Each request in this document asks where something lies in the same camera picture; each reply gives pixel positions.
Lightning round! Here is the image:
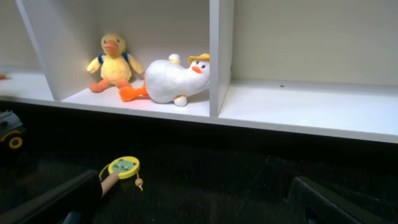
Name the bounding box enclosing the white shelf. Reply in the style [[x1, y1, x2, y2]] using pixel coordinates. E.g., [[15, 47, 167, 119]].
[[0, 0, 398, 144]]

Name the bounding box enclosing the white plush goose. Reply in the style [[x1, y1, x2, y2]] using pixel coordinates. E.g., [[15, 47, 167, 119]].
[[119, 53, 211, 108]]

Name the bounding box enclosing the grey and yellow toy truck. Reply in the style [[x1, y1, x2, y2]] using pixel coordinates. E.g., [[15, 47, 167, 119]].
[[0, 110, 26, 150]]

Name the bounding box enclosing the yellow rattle drum toy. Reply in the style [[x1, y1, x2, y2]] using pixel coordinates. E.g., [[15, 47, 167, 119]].
[[98, 156, 145, 197]]

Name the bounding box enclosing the yellow plush duck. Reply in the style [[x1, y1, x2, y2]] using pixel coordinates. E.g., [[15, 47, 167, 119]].
[[86, 32, 146, 93]]

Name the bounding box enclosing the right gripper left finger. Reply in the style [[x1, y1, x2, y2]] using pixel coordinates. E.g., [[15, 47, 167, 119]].
[[0, 169, 104, 224]]

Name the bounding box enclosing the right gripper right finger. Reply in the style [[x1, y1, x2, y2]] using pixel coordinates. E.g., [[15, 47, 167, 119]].
[[287, 175, 391, 224]]

